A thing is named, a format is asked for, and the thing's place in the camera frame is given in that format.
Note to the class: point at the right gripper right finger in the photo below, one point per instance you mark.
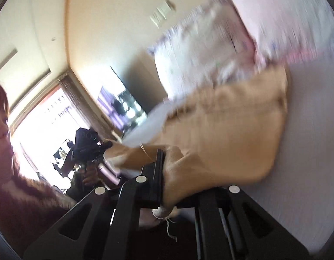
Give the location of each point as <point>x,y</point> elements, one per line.
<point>231,225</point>

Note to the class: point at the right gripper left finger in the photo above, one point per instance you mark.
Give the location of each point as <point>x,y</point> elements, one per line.
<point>102,224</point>

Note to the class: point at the tan long sleeve shirt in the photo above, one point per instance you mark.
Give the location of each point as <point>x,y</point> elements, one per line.
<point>219,136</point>

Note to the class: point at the person's left hand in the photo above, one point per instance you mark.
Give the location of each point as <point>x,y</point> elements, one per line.
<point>91,175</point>

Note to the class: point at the brown window curtain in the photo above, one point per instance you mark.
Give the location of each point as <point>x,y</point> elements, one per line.
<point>87,107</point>

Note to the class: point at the lavender bed sheet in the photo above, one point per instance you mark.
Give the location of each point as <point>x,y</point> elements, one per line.
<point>299,190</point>

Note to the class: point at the person in maroon sweater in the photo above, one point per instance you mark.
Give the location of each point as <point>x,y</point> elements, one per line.
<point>28,207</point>

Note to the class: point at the white floral pillow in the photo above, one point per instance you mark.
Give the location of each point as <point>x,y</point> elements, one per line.
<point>208,47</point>

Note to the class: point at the pink floral pillow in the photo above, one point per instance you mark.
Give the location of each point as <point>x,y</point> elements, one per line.
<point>288,31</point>

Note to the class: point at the white wall switch panel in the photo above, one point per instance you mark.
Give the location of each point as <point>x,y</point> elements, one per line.
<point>161,13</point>

